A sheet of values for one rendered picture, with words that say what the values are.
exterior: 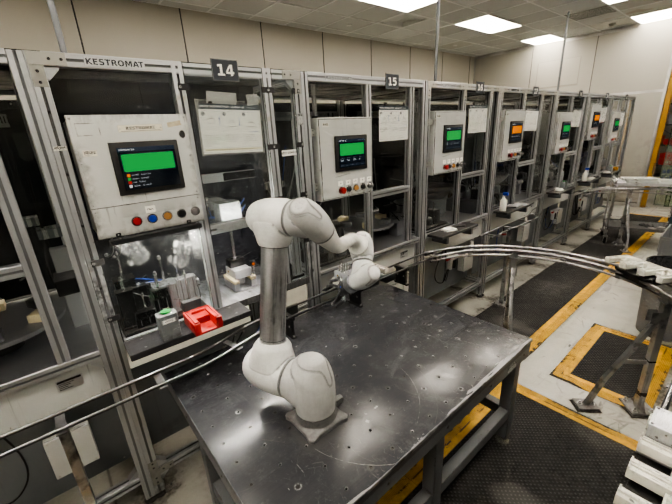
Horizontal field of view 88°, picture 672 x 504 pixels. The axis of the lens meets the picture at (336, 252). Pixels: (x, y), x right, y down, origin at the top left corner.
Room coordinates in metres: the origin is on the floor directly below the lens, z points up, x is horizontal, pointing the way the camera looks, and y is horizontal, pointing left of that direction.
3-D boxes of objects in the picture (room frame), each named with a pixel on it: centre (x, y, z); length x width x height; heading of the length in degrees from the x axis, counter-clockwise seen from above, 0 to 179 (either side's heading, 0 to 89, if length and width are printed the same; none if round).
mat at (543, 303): (4.32, -3.47, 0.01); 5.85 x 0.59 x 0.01; 129
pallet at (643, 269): (1.93, -1.83, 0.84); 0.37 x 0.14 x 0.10; 7
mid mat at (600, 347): (2.18, -2.05, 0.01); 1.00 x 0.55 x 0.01; 129
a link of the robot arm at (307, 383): (1.09, 0.12, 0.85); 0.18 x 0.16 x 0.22; 60
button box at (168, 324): (1.36, 0.75, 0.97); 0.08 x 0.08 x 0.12; 39
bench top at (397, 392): (1.47, -0.07, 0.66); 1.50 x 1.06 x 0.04; 129
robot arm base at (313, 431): (1.09, 0.09, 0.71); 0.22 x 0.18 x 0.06; 129
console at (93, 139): (1.56, 0.84, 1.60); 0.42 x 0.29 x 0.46; 129
